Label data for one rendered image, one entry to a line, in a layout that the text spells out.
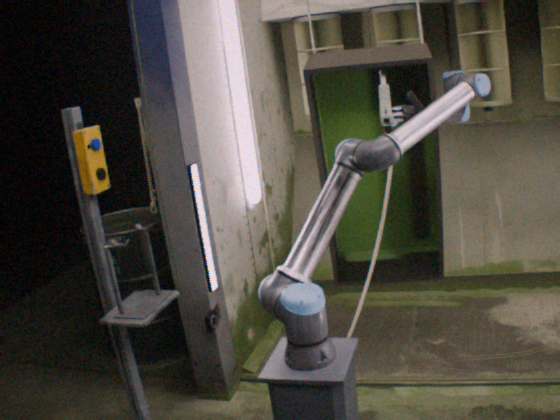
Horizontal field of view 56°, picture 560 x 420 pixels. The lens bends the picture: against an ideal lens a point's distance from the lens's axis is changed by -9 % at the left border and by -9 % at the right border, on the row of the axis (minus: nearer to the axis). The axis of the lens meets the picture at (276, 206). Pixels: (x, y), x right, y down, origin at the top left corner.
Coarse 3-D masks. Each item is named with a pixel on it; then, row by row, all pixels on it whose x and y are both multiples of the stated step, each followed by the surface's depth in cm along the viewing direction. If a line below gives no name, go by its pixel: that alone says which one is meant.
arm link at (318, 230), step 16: (352, 144) 213; (352, 160) 210; (336, 176) 213; (352, 176) 213; (336, 192) 212; (352, 192) 215; (320, 208) 213; (336, 208) 212; (320, 224) 212; (336, 224) 215; (304, 240) 212; (320, 240) 212; (304, 256) 211; (320, 256) 214; (288, 272) 210; (304, 272) 211; (272, 288) 211; (272, 304) 207
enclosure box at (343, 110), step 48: (384, 48) 277; (336, 96) 298; (432, 96) 255; (336, 144) 311; (432, 144) 302; (384, 192) 319; (432, 192) 314; (336, 240) 331; (384, 240) 334; (432, 240) 328
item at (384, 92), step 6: (384, 72) 264; (384, 78) 258; (384, 84) 251; (384, 90) 246; (384, 96) 241; (384, 102) 237; (390, 102) 238; (384, 108) 232; (390, 108) 233; (384, 114) 229; (390, 114) 228; (384, 120) 229; (390, 120) 228; (384, 126) 242; (390, 126) 242; (390, 132) 243
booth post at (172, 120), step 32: (128, 0) 246; (160, 0) 242; (160, 32) 247; (160, 64) 251; (160, 96) 255; (160, 128) 260; (192, 128) 270; (160, 160) 264; (192, 160) 269; (192, 224) 269; (192, 256) 274; (192, 288) 279; (192, 320) 285; (224, 320) 294; (192, 352) 291; (224, 352) 291; (224, 384) 291
